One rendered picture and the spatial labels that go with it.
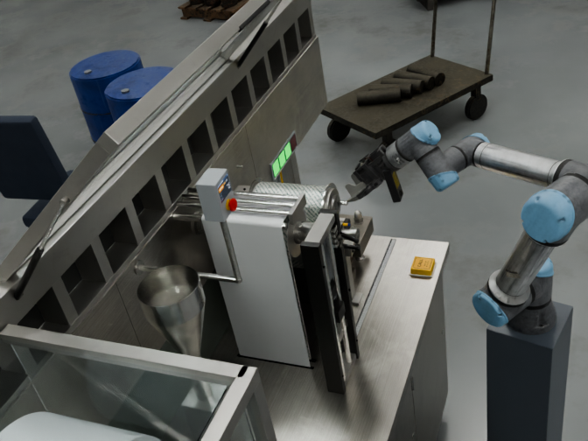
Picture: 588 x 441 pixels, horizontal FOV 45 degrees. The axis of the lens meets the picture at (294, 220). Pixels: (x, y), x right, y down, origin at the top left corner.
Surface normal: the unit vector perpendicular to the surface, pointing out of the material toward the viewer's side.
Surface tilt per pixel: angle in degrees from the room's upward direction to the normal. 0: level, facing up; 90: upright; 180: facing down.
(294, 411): 0
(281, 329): 90
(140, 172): 90
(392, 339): 0
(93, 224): 90
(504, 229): 0
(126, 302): 90
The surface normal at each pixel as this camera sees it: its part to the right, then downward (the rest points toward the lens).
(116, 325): 0.92, 0.08
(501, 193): -0.16, -0.81
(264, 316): -0.35, 0.58
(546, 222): -0.76, 0.37
